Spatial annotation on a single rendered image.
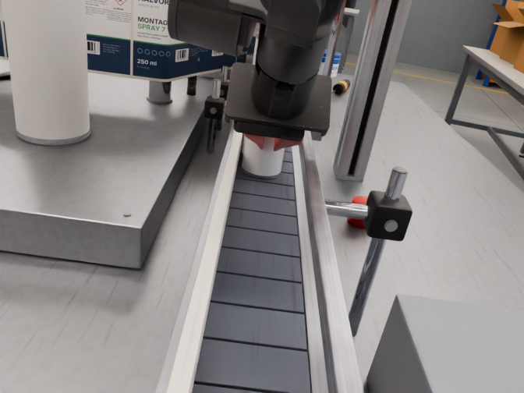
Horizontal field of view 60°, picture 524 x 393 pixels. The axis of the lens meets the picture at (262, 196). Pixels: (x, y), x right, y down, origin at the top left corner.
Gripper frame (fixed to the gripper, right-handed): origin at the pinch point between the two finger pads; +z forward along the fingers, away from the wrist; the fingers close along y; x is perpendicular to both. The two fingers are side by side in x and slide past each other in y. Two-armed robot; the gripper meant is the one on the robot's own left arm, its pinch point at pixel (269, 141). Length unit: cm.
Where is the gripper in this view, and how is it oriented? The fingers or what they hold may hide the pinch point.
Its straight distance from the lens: 52.9
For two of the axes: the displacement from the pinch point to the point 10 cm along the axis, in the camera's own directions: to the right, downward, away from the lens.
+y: -9.9, -1.4, -0.5
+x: -1.0, 9.1, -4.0
